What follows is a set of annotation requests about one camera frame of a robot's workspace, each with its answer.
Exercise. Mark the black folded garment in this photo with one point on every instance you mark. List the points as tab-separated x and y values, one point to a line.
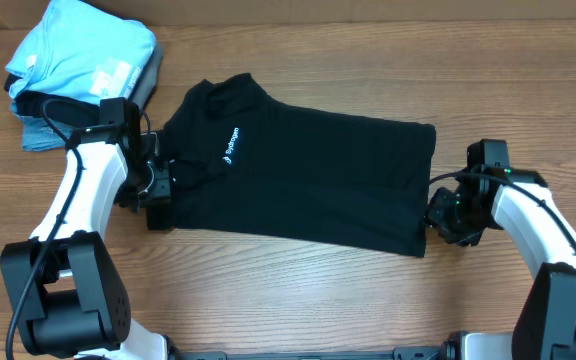
61	109

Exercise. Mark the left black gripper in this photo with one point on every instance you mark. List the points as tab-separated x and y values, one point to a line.
162	188

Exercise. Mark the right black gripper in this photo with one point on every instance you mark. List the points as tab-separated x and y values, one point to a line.
438	215

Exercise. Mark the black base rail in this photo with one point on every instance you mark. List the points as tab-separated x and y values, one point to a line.
399	353

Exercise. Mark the grey folded garment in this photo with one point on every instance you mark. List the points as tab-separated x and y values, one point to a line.
147	80

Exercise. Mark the blue denim folded jeans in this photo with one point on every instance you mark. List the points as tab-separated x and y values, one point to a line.
37	135

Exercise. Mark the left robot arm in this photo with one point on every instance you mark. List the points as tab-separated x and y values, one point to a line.
67	297

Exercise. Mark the black polo shirt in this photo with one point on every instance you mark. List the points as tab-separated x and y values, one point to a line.
241	161

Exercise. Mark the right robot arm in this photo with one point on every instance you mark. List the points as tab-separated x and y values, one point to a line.
491	194

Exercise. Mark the light blue folded t-shirt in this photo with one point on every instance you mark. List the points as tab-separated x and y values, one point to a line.
80	52

